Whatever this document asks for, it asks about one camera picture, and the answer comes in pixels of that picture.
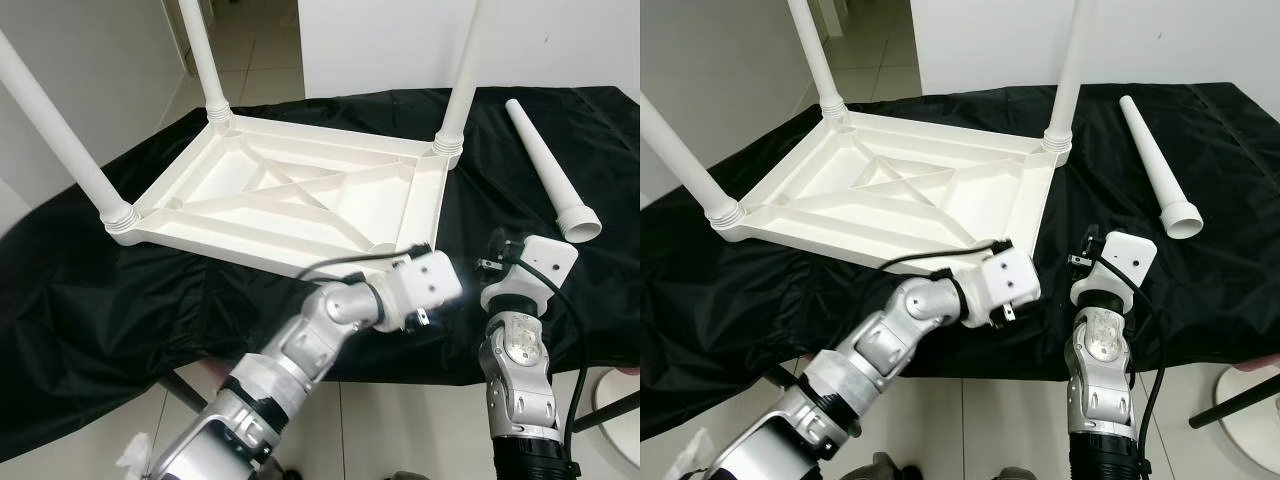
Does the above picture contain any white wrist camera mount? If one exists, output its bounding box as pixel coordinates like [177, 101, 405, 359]
[960, 245, 1041, 329]
[480, 236, 579, 313]
[1070, 232, 1159, 311]
[378, 250, 466, 333]

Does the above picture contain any grey robot left leg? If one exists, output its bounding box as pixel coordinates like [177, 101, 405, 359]
[840, 452, 926, 480]

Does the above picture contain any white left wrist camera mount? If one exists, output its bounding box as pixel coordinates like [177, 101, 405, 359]
[960, 245, 1041, 329]
[378, 250, 466, 333]

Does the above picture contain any black cloth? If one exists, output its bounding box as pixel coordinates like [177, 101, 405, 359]
[0, 85, 641, 461]
[640, 82, 1280, 441]

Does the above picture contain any white round stand base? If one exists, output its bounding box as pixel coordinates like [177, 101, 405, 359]
[1215, 365, 1280, 471]
[590, 368, 641, 471]

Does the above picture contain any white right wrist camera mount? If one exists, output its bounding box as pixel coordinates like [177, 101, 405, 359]
[480, 236, 579, 313]
[1070, 232, 1159, 311]

